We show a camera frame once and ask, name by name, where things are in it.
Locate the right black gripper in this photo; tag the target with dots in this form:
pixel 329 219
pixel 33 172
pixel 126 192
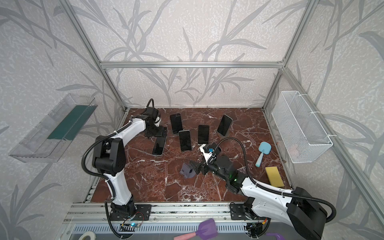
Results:
pixel 202 166

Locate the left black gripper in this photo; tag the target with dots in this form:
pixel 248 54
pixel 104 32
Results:
pixel 157 131

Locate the grey phone stand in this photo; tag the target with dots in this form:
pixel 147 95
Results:
pixel 187 171

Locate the black phone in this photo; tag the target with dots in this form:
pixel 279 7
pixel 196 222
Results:
pixel 203 134
pixel 159 146
pixel 176 123
pixel 185 140

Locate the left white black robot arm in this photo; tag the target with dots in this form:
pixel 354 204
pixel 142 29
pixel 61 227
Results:
pixel 106 158

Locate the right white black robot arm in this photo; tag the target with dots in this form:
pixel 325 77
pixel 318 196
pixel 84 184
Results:
pixel 296 208

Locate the back right blue phone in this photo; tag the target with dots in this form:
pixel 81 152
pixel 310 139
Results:
pixel 225 124

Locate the purple pink toy shovel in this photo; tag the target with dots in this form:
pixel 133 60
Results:
pixel 207 230

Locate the yellow sponge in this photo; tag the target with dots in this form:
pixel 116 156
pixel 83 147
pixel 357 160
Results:
pixel 274 177

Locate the white tape roll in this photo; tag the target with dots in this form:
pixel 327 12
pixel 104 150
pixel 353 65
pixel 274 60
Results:
pixel 88 236

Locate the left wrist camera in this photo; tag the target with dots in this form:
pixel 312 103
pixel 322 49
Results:
pixel 154 113

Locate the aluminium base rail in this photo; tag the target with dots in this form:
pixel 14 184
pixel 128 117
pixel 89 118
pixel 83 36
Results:
pixel 160 217

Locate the clear plastic wall shelf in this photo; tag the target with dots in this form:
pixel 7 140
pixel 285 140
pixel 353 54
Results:
pixel 47 142

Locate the white wire mesh basket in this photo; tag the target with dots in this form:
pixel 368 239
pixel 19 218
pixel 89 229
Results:
pixel 304 137

